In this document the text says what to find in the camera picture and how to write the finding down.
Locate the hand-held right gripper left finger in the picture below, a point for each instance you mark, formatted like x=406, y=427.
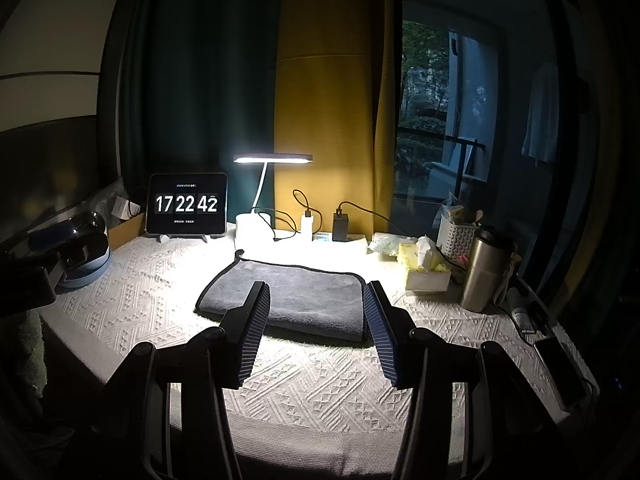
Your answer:
x=250, y=340

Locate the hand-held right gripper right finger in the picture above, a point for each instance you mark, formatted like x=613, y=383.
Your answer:
x=382, y=340

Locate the grey towel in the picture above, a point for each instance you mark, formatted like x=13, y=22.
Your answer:
x=300, y=295

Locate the black and blue headset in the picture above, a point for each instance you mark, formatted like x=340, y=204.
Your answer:
x=85, y=255

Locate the green cloth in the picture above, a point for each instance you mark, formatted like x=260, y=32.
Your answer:
x=32, y=355

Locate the yellow tissue box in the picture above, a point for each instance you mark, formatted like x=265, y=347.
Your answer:
x=425, y=272

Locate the wet wipes packet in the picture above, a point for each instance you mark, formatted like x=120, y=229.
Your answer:
x=390, y=244

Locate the white textured tablecloth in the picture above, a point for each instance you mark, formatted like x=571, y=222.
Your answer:
x=150, y=300

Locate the cardboard box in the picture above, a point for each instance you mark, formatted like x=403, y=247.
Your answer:
x=125, y=232

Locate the white power strip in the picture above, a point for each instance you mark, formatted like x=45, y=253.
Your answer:
x=325, y=241

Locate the black charger plug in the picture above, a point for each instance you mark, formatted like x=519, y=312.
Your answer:
x=342, y=227

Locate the stainless steel tumbler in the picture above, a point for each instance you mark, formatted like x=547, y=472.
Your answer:
x=482, y=272

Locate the white power adapter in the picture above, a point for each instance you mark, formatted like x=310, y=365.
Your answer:
x=125, y=207

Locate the white charger plug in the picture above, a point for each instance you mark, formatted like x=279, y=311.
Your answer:
x=306, y=227

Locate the white plastic basket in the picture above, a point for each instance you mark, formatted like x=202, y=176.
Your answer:
x=457, y=237

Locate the white tablet stand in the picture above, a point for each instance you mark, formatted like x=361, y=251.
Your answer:
x=164, y=237

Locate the white small bottle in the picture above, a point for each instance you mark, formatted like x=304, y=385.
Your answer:
x=520, y=310

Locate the tablet with clock display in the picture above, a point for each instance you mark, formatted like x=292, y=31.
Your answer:
x=186, y=204

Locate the black smartphone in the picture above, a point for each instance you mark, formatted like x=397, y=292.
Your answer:
x=560, y=370

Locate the white desk lamp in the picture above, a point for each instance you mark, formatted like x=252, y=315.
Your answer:
x=272, y=159

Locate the window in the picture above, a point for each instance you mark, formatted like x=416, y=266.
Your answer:
x=435, y=100

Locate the yellow curtain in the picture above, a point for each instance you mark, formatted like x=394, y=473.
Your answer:
x=325, y=85

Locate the dark green curtain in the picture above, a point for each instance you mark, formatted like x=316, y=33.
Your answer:
x=200, y=70

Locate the hanging white garment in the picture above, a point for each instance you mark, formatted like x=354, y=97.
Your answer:
x=540, y=110

